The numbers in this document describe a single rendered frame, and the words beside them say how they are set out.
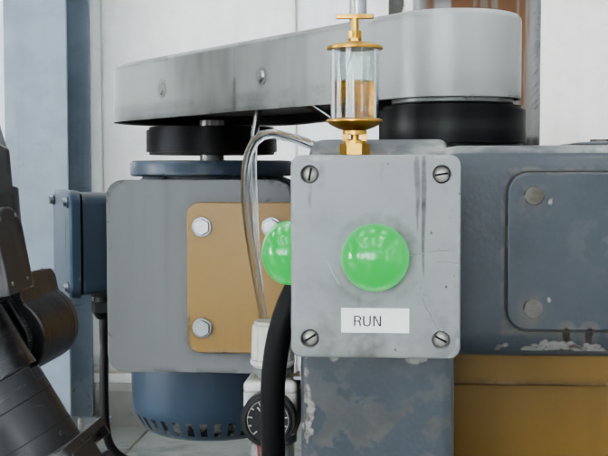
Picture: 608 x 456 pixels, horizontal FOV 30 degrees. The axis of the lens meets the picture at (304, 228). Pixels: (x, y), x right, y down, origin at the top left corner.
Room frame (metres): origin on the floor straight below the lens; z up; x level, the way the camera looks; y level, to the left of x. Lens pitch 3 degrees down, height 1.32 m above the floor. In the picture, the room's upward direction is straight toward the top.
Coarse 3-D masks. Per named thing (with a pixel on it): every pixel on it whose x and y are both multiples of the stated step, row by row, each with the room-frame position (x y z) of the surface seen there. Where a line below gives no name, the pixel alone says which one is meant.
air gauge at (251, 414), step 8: (248, 400) 0.75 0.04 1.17; (256, 400) 0.74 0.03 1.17; (288, 400) 0.75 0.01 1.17; (248, 408) 0.75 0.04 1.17; (256, 408) 0.75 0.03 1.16; (288, 408) 0.74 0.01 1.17; (248, 416) 0.75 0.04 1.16; (256, 416) 0.75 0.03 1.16; (288, 416) 0.75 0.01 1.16; (296, 416) 0.75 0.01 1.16; (248, 424) 0.75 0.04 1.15; (256, 424) 0.75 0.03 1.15; (288, 424) 0.74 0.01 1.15; (248, 432) 0.75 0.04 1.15; (256, 432) 0.75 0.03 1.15; (288, 432) 0.74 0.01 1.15; (256, 440) 0.75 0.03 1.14
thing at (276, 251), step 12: (276, 228) 0.52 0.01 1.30; (288, 228) 0.52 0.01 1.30; (264, 240) 0.52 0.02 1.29; (276, 240) 0.51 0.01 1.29; (288, 240) 0.51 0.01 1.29; (264, 252) 0.52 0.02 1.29; (276, 252) 0.51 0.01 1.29; (288, 252) 0.51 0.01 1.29; (264, 264) 0.52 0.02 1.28; (276, 264) 0.51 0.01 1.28; (288, 264) 0.51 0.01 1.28; (276, 276) 0.52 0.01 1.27; (288, 276) 0.51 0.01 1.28
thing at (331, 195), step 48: (336, 192) 0.50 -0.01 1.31; (384, 192) 0.50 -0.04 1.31; (432, 192) 0.50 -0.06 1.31; (336, 240) 0.50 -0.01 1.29; (432, 240) 0.50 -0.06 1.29; (336, 288) 0.50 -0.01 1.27; (432, 288) 0.50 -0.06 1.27; (336, 336) 0.50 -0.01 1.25; (384, 336) 0.50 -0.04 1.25; (432, 336) 0.50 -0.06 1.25
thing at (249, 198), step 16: (256, 112) 0.84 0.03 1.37; (320, 112) 0.89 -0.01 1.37; (256, 128) 0.84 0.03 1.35; (256, 144) 0.67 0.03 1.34; (304, 144) 0.65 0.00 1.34; (256, 160) 0.83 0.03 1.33; (256, 176) 0.83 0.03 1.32; (256, 192) 0.83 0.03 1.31; (256, 208) 0.83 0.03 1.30; (256, 224) 0.82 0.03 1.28; (256, 240) 0.82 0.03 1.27; (256, 256) 0.75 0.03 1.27; (256, 272) 0.76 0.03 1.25; (256, 288) 0.77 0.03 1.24
